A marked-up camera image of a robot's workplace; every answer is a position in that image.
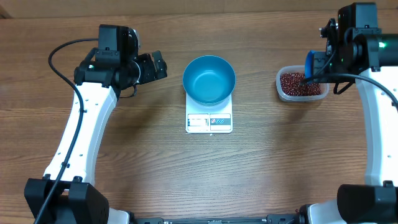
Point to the blue metal bowl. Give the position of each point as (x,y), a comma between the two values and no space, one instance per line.
(209,79)

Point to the red adzuki beans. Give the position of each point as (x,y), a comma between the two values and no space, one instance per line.
(291,85)

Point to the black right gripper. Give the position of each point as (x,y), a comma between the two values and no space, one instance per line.
(318,65)

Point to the white digital kitchen scale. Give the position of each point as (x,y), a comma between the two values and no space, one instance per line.
(209,119)

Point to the blue plastic measuring scoop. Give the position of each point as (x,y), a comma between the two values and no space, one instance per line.
(309,64)

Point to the clear plastic food container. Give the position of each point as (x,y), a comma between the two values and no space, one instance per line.
(298,68)

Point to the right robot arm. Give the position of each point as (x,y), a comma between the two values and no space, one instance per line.
(358,53)

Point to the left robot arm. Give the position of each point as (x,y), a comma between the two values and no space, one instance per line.
(66,192)

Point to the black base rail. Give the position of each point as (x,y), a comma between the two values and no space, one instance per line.
(269,219)

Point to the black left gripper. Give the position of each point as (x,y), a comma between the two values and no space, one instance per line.
(151,74)

